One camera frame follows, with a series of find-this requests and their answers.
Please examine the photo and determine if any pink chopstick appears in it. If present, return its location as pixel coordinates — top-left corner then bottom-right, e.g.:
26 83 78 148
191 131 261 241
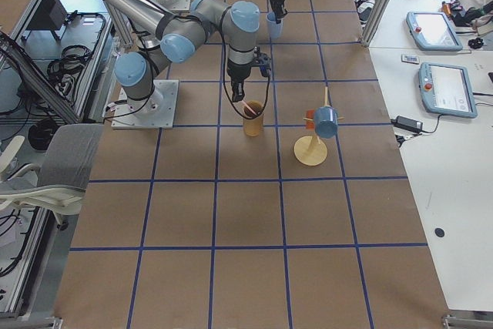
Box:
241 100 259 117

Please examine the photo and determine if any far teach pendant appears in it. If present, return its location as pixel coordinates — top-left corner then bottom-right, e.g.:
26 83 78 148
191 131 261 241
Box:
406 12 463 52

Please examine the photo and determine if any orange cup on stand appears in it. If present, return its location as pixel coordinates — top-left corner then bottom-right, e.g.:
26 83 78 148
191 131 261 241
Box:
304 109 315 130

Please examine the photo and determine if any light blue plastic cup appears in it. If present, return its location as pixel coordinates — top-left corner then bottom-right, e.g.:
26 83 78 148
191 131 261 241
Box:
266 12 283 39

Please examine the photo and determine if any black power adapter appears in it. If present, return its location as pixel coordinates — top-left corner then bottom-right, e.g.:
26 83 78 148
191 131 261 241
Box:
391 116 423 133

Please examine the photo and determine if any grey office chair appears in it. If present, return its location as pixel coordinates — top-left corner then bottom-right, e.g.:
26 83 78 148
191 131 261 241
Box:
1 123 103 230

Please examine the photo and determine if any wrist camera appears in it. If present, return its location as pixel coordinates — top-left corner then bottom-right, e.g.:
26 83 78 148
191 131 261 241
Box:
253 47 271 78

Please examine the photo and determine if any blue cup on stand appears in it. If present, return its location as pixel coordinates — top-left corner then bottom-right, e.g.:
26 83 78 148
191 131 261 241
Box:
313 106 338 139

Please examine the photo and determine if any teach pendant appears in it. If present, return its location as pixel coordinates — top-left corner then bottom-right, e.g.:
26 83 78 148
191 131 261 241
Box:
406 12 463 52
418 62 478 119

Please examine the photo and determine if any bamboo chopstick holder cup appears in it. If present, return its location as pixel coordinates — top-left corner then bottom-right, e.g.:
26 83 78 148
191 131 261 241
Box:
243 100 263 137

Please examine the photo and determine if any wooden cup tree stand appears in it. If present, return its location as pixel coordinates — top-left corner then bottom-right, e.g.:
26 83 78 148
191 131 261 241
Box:
293 86 343 166

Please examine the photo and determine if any near teach pendant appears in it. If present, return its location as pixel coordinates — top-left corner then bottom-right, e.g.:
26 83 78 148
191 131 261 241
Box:
418 62 478 119

